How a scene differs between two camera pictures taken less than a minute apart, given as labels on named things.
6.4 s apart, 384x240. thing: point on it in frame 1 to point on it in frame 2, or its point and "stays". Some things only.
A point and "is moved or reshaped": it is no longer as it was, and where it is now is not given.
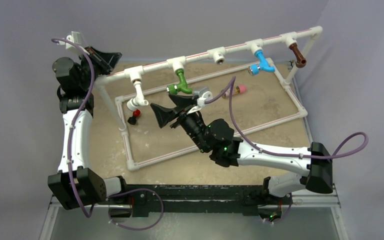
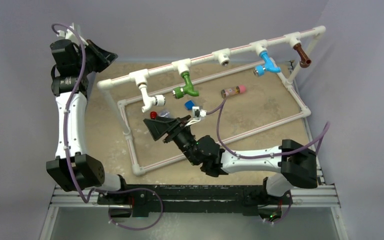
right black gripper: x=163 y=116 to x=161 y=125
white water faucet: x=134 y=103 to x=158 y=100
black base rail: x=150 y=200 stays
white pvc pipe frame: x=136 y=73 is moved or reshaped
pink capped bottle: x=237 y=89 stays
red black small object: x=132 y=120 to x=153 y=114
